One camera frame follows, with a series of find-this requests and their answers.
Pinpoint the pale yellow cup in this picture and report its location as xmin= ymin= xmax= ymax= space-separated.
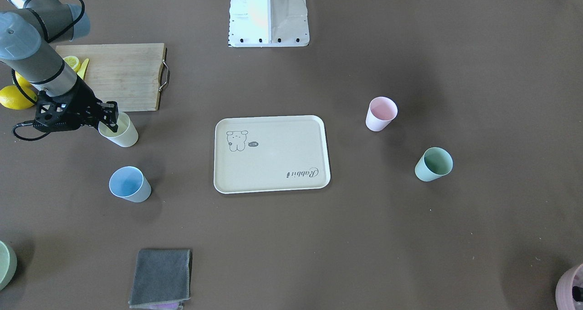
xmin=98 ymin=112 xmax=139 ymax=147

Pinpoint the mint green bowl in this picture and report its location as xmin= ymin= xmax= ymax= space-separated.
xmin=0 ymin=241 xmax=17 ymax=290

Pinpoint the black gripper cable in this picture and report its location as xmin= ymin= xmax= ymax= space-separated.
xmin=11 ymin=0 xmax=86 ymax=142

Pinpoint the pink cup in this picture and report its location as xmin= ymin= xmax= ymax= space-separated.
xmin=366 ymin=97 xmax=398 ymax=132

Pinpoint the folded grey cloth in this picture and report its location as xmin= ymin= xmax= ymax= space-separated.
xmin=128 ymin=249 xmax=191 ymax=310

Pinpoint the lemon half far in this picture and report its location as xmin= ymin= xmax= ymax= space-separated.
xmin=63 ymin=56 xmax=81 ymax=73

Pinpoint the pink bowl with ice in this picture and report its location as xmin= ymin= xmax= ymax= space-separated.
xmin=555 ymin=264 xmax=583 ymax=310

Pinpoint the yellow plastic knife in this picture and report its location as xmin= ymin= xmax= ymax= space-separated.
xmin=77 ymin=58 xmax=90 ymax=80

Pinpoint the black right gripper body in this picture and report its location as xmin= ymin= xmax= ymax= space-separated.
xmin=33 ymin=77 xmax=106 ymax=133

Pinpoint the whole yellow lemon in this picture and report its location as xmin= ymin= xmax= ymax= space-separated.
xmin=15 ymin=72 xmax=32 ymax=88
xmin=0 ymin=85 xmax=38 ymax=110

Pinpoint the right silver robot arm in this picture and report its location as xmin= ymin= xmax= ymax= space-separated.
xmin=0 ymin=0 xmax=118 ymax=137

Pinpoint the mint green cup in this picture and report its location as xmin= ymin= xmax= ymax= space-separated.
xmin=414 ymin=147 xmax=454 ymax=182

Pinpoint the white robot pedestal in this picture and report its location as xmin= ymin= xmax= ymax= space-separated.
xmin=228 ymin=0 xmax=310 ymax=47

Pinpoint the wooden cutting board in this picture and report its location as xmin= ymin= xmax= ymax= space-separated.
xmin=56 ymin=43 xmax=167 ymax=112

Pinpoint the cream rabbit tray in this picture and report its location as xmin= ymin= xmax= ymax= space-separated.
xmin=213 ymin=115 xmax=331 ymax=194

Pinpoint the light blue cup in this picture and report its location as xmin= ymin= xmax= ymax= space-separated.
xmin=108 ymin=166 xmax=152 ymax=203

